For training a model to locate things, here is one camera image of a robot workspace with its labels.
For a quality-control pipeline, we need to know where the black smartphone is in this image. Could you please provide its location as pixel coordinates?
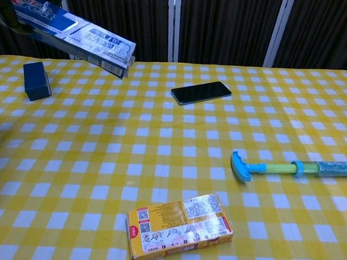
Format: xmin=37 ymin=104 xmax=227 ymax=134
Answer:
xmin=169 ymin=78 xmax=234 ymax=110

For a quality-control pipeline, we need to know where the blue white toothpaste box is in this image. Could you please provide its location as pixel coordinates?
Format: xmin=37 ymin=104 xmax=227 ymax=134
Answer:
xmin=0 ymin=0 xmax=140 ymax=81

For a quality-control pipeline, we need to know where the grey partition frame post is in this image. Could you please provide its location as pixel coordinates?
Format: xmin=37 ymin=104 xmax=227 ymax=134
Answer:
xmin=262 ymin=0 xmax=294 ymax=69
xmin=164 ymin=0 xmax=183 ymax=63

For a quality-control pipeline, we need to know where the green blue toy water pump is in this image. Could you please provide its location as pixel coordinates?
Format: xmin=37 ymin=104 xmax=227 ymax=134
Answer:
xmin=229 ymin=150 xmax=347 ymax=191

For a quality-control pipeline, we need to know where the yellow printed box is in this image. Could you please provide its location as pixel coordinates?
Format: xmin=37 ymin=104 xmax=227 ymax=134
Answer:
xmin=124 ymin=188 xmax=237 ymax=260

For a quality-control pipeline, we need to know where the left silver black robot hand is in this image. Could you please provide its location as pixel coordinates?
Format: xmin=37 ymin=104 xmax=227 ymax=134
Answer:
xmin=0 ymin=0 xmax=66 ymax=39

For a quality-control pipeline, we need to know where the dark blue small box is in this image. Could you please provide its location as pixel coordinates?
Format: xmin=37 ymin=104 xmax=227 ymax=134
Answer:
xmin=20 ymin=60 xmax=53 ymax=103

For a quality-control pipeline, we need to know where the yellow white checked tablecloth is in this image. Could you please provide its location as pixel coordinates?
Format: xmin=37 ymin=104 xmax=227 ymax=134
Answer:
xmin=0 ymin=45 xmax=347 ymax=260

